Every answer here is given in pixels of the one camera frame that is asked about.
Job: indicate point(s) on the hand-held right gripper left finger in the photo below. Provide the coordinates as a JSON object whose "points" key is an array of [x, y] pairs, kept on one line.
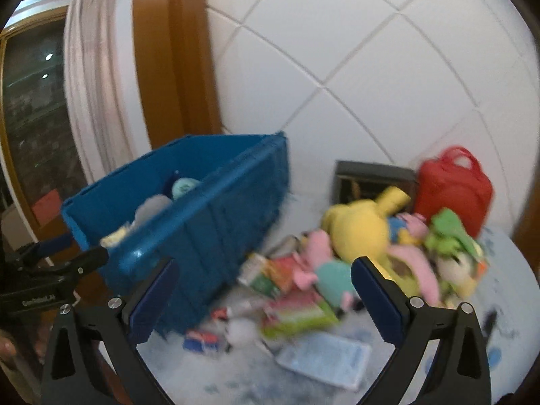
{"points": [[152, 299]]}

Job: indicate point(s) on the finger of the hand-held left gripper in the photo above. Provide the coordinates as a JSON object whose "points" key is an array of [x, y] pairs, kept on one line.
{"points": [[90, 260], [55, 244]]}

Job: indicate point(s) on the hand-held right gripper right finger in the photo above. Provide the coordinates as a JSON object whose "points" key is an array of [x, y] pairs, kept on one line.
{"points": [[376, 299]]}

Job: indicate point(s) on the blue plastic crate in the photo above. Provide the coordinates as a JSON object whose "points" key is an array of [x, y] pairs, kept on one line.
{"points": [[219, 228]]}

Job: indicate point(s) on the pale yellow plush toy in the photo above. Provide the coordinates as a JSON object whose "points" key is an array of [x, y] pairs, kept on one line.
{"points": [[114, 238]]}

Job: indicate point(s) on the red paper sheet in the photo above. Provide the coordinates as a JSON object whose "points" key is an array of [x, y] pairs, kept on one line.
{"points": [[47, 210]]}

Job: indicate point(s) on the long pink plush toy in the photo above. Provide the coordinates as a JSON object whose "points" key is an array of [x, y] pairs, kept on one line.
{"points": [[415, 272]]}

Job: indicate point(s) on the small red and blue box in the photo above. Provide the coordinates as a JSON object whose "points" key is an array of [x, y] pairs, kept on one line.
{"points": [[201, 340]]}

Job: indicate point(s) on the white and blue flat packet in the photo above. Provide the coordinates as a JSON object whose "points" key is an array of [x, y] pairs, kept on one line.
{"points": [[327, 356]]}

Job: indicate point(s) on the pink pig plush toy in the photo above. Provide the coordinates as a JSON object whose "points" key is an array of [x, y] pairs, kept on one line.
{"points": [[313, 257]]}

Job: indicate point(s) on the grey plush toy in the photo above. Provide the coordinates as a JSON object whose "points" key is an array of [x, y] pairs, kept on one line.
{"points": [[149, 210]]}

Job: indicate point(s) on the blue and pink plush toy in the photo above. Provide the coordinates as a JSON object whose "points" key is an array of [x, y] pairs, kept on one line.
{"points": [[407, 224]]}

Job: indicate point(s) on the green and pink snack packet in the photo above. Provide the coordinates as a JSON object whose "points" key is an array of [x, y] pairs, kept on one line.
{"points": [[295, 314]]}

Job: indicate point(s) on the cream plush toy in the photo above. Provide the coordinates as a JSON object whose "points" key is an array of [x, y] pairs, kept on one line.
{"points": [[455, 272]]}

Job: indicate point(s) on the green plush toy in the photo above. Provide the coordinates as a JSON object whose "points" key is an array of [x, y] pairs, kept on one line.
{"points": [[447, 232]]}

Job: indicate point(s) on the green and orange carton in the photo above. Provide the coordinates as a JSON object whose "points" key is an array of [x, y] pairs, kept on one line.
{"points": [[268, 276]]}

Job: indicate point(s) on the round teal plush toy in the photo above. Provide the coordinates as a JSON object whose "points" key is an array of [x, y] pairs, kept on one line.
{"points": [[185, 186]]}

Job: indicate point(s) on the dark cardboard box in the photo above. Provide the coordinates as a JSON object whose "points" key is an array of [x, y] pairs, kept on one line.
{"points": [[367, 179]]}

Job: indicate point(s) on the window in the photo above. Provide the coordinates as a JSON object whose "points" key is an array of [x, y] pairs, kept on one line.
{"points": [[36, 114]]}

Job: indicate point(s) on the red bag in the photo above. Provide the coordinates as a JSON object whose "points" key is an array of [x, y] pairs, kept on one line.
{"points": [[455, 192]]}

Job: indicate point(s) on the white curtain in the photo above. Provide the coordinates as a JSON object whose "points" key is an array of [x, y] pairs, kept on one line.
{"points": [[95, 93]]}

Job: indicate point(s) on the wooden door frame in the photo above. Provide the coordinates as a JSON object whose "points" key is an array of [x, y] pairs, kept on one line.
{"points": [[177, 50]]}

